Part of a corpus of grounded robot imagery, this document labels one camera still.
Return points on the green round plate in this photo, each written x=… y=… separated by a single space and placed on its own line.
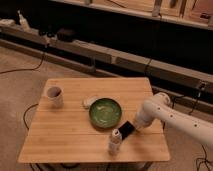
x=105 y=113

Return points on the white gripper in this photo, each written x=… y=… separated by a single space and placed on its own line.
x=141 y=120

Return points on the small white bottle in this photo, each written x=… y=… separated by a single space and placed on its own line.
x=115 y=140

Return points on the white spray bottle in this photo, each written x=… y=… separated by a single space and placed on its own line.
x=23 y=22

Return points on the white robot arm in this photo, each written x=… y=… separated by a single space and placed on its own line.
x=157 y=107

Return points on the black box on ledge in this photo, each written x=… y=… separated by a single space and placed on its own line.
x=66 y=35

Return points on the black eraser block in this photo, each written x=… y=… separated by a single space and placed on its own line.
x=126 y=129

